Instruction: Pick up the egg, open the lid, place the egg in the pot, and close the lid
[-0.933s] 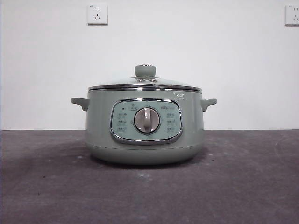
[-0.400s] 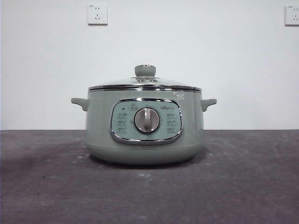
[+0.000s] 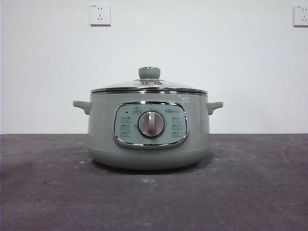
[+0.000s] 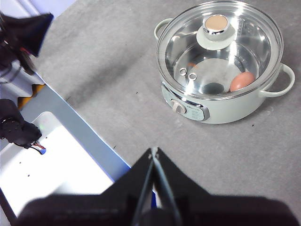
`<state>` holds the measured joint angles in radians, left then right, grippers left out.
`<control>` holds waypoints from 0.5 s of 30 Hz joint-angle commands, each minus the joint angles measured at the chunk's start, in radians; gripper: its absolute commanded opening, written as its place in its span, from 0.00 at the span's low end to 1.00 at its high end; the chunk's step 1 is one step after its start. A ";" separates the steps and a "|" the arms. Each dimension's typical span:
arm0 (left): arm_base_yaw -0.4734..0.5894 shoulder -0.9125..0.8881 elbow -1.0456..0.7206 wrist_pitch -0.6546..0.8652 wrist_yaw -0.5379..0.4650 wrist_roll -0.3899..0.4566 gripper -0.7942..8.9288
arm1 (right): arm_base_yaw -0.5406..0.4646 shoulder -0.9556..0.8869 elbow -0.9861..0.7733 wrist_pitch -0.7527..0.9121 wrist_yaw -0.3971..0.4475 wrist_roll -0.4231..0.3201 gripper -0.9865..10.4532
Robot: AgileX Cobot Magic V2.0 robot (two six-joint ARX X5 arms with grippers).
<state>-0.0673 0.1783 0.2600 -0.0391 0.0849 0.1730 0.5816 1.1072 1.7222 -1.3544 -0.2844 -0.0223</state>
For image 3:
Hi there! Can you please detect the glass lid with green knob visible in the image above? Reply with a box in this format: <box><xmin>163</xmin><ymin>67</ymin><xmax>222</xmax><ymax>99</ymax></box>
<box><xmin>90</xmin><ymin>66</ymin><xmax>208</xmax><ymax>95</ymax></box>

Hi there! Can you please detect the sage green electric cooking pot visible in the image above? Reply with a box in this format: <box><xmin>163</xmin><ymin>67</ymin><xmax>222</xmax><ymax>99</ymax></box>
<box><xmin>73</xmin><ymin>92</ymin><xmax>224</xmax><ymax>171</ymax></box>

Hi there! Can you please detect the white wall power socket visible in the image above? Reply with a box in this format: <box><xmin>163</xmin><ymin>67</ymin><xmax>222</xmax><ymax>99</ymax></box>
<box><xmin>293</xmin><ymin>6</ymin><xmax>308</xmax><ymax>27</ymax></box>
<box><xmin>90</xmin><ymin>4</ymin><xmax>112</xmax><ymax>26</ymax></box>

